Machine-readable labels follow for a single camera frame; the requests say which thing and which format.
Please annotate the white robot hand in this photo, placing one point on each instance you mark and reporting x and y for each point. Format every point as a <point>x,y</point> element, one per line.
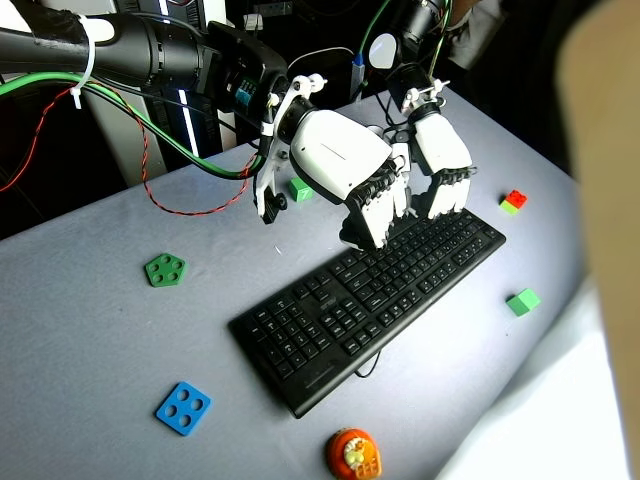
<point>330,150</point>
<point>440,142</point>

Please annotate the black computer keyboard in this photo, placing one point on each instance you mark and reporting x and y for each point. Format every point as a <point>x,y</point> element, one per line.
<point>325,320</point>

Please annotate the green cube with number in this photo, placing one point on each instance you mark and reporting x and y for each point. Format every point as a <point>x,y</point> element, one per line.
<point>301,192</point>

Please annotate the grey usb adapter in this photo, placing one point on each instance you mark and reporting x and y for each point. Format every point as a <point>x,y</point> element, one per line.
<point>356,75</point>

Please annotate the red toy brick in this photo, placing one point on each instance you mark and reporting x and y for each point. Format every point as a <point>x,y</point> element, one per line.
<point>516,198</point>

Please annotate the light green toy brick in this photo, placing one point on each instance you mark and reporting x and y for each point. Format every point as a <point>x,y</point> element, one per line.
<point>509,207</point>

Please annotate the person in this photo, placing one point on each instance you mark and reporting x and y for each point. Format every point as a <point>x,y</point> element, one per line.
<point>475,35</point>

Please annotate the black power strip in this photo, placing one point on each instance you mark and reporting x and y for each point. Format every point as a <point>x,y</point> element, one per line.
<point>275,7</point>

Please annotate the beige blurred board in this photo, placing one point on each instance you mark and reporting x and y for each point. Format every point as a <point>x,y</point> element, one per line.
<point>610,150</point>

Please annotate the plain green cube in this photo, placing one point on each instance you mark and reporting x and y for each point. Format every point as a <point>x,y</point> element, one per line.
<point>522,302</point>

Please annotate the green pentagon plate with holes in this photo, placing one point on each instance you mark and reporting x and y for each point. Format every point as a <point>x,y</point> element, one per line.
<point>165,270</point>

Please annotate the white cabinet panel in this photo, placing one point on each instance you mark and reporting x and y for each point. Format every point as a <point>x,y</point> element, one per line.
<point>120,140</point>

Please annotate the white zip tie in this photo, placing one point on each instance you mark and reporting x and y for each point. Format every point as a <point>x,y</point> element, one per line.
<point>89,55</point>

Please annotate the blue square plate with holes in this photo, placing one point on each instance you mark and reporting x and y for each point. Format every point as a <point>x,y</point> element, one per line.
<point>183,408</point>

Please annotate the grey tablecloth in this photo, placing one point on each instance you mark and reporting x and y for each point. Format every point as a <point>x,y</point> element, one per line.
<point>100,340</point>

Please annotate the orange toy cake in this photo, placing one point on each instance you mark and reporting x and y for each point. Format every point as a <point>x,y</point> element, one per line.
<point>350,450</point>

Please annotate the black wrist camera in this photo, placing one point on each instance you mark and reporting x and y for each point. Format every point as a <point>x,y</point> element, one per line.
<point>272,207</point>

